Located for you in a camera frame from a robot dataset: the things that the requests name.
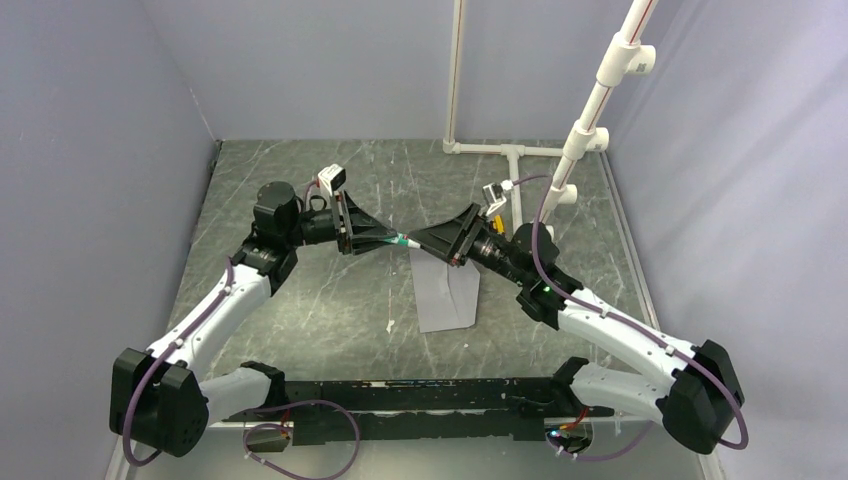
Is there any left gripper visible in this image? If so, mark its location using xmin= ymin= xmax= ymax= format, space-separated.
xmin=284 ymin=189 xmax=397 ymax=255

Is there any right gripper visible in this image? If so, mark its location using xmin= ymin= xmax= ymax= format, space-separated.
xmin=408 ymin=203 xmax=530 ymax=287

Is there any green glue stick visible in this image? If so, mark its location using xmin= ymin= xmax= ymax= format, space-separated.
xmin=387 ymin=235 xmax=421 ymax=249

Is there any grey envelope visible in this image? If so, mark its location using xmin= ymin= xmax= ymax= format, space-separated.
xmin=409 ymin=249 xmax=481 ymax=333

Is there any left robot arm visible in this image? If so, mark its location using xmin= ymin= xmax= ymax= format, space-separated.
xmin=109 ymin=181 xmax=418 ymax=466

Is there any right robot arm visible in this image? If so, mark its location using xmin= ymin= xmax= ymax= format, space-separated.
xmin=406 ymin=203 xmax=750 ymax=454

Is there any yellow black screwdriver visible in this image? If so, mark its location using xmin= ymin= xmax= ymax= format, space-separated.
xmin=490 ymin=214 xmax=507 ymax=238

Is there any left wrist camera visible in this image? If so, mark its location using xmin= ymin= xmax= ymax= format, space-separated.
xmin=317 ymin=163 xmax=347 ymax=198

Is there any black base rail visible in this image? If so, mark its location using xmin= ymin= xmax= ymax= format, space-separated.
xmin=228 ymin=377 xmax=613 ymax=446

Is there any white PVC pipe frame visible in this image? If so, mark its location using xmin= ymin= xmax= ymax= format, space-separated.
xmin=442 ymin=0 xmax=658 ymax=221

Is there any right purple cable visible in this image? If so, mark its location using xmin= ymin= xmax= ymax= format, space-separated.
xmin=510 ymin=174 xmax=750 ymax=464

